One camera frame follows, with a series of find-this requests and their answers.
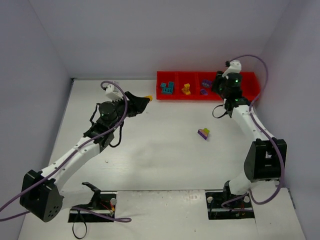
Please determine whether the purple curved lego brick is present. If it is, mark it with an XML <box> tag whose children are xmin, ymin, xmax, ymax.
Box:
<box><xmin>201</xmin><ymin>79</ymin><xmax>213</xmax><ymax>88</ymax></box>

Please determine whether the lilac rounded lego plate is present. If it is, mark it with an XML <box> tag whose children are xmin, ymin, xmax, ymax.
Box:
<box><xmin>200</xmin><ymin>89</ymin><xmax>208</xmax><ymax>96</ymax></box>

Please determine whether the teal rounded lego brick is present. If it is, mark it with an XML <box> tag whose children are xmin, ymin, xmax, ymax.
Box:
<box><xmin>161</xmin><ymin>87</ymin><xmax>173</xmax><ymax>95</ymax></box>

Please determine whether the light blue lego brick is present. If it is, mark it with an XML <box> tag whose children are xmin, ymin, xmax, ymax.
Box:
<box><xmin>167</xmin><ymin>81</ymin><xmax>174</xmax><ymax>90</ymax></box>

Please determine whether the yellow face lego brick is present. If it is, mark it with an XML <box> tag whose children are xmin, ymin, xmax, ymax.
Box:
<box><xmin>181</xmin><ymin>88</ymin><xmax>191</xmax><ymax>96</ymax></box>

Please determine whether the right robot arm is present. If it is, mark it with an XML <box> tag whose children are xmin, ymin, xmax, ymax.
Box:
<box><xmin>211</xmin><ymin>71</ymin><xmax>287</xmax><ymax>196</ymax></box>

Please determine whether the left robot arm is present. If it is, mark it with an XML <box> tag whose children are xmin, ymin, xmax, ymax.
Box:
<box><xmin>19</xmin><ymin>91</ymin><xmax>152</xmax><ymax>223</ymax></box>

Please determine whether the red divided sorting bin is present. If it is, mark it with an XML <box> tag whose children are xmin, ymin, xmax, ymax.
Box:
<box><xmin>156</xmin><ymin>71</ymin><xmax>261</xmax><ymax>101</ymax></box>

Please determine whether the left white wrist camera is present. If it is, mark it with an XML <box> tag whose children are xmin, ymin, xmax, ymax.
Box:
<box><xmin>105</xmin><ymin>81</ymin><xmax>123</xmax><ymax>101</ymax></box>

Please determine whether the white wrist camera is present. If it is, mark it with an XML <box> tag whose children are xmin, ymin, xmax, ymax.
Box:
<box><xmin>105</xmin><ymin>81</ymin><xmax>123</xmax><ymax>101</ymax></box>
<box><xmin>222</xmin><ymin>60</ymin><xmax>242</xmax><ymax>78</ymax></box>

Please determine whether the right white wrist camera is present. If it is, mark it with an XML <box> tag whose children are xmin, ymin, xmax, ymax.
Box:
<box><xmin>222</xmin><ymin>60</ymin><xmax>242</xmax><ymax>78</ymax></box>

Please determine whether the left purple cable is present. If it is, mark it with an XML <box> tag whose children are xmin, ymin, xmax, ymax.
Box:
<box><xmin>0</xmin><ymin>80</ymin><xmax>132</xmax><ymax>223</ymax></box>

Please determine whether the purple cable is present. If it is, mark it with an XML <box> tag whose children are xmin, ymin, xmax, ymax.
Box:
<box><xmin>0</xmin><ymin>80</ymin><xmax>132</xmax><ymax>223</ymax></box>
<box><xmin>221</xmin><ymin>54</ymin><xmax>286</xmax><ymax>210</ymax></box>

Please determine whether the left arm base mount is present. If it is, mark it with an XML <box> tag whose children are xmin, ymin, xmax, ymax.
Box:
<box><xmin>68</xmin><ymin>182</ymin><xmax>117</xmax><ymax>223</ymax></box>

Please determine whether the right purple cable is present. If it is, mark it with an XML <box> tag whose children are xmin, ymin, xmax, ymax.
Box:
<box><xmin>221</xmin><ymin>54</ymin><xmax>286</xmax><ymax>210</ymax></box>

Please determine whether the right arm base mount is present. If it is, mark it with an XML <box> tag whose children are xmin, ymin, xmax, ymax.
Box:
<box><xmin>205</xmin><ymin>190</ymin><xmax>255</xmax><ymax>221</ymax></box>

